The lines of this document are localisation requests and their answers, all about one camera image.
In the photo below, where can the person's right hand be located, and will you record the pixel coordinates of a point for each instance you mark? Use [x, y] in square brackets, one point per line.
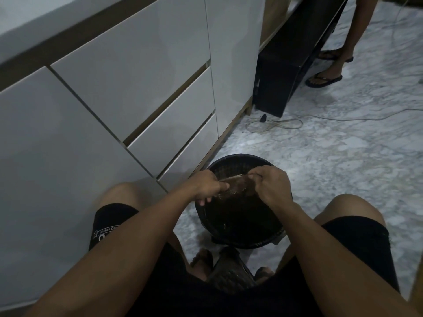
[274, 188]

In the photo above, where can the person's left hand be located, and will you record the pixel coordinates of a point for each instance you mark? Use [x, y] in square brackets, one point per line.
[206, 186]

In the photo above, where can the person's left forearm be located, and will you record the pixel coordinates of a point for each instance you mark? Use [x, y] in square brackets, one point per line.
[132, 260]

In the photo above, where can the person's right forearm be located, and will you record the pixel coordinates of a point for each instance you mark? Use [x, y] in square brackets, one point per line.
[330, 267]

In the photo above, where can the person's left foot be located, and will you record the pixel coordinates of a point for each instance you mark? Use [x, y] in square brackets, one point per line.
[201, 264]

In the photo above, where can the person's foot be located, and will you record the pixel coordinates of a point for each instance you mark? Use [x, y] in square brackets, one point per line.
[201, 264]
[263, 274]

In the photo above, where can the person's right leg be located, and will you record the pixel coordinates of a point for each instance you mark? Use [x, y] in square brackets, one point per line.
[352, 207]

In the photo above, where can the person's leg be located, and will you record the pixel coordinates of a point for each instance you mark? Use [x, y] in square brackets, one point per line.
[352, 207]
[124, 194]

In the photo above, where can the person's left leg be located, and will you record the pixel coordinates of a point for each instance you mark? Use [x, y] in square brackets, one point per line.
[124, 194]

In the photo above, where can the person's right foot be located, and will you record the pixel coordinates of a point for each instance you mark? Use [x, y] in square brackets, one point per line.
[263, 274]

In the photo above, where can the person's black shorts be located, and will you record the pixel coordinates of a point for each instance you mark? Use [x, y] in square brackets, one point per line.
[105, 224]

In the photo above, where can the black round trash bin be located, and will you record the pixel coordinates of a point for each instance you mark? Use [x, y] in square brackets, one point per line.
[241, 224]

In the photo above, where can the small black plug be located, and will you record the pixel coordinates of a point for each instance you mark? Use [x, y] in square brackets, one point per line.
[263, 118]

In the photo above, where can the dark lattice plastic lid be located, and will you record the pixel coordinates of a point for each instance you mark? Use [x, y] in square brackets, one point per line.
[231, 272]

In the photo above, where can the black low tv bench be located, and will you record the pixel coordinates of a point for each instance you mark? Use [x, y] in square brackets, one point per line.
[290, 62]

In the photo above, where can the narrow white cabinet door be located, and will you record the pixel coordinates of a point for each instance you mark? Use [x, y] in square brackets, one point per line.
[234, 62]

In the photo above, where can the tall white drawer front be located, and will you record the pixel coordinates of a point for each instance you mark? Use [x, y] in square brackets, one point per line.
[132, 69]

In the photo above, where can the wide white cabinet door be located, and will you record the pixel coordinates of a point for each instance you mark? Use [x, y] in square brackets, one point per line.
[49, 168]

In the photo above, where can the white drawer cabinet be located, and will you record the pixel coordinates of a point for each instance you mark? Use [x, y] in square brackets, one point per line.
[26, 16]

